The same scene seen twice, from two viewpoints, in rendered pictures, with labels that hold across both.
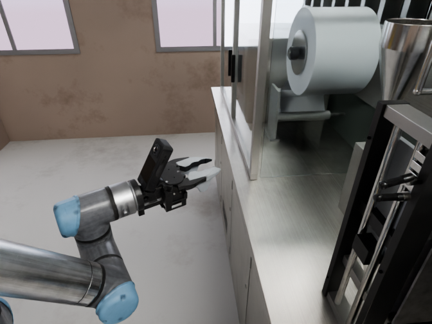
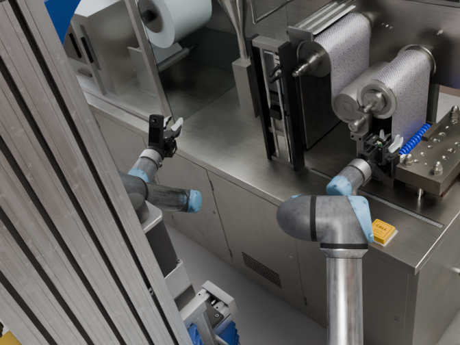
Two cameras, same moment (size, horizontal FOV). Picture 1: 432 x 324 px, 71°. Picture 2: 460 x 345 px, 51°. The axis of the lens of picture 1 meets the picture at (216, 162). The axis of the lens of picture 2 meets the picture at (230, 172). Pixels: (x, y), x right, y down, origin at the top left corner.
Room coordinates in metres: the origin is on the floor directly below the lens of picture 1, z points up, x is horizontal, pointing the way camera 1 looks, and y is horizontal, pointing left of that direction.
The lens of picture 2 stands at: (-0.76, 0.68, 2.18)
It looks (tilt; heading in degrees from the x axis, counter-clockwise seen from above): 39 degrees down; 329
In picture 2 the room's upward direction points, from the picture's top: 14 degrees counter-clockwise
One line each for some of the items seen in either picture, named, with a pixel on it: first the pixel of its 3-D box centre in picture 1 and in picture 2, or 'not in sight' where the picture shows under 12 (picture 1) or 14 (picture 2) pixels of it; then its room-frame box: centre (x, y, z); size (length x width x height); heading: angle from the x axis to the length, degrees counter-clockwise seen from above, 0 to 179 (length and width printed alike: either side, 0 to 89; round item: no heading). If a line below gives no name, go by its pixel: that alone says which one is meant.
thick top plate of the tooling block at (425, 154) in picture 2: not in sight; (445, 148); (-0.07, -0.64, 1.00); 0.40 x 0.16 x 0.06; 95
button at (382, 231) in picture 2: not in sight; (380, 231); (-0.08, -0.24, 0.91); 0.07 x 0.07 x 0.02; 5
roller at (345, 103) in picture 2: not in sight; (366, 91); (0.23, -0.57, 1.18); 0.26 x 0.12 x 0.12; 95
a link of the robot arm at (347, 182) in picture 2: not in sight; (344, 185); (0.01, -0.19, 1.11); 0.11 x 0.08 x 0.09; 95
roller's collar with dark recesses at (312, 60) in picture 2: not in sight; (309, 63); (0.34, -0.41, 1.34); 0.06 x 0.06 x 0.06; 5
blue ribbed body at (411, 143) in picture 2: not in sight; (415, 140); (0.03, -0.59, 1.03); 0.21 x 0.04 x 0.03; 95
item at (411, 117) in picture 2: not in sight; (409, 120); (0.05, -0.58, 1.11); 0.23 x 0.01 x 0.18; 95
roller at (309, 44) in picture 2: not in sight; (335, 44); (0.36, -0.57, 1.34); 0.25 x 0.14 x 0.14; 95
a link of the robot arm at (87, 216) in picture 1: (86, 213); (141, 176); (0.47, 0.27, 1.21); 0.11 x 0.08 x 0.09; 122
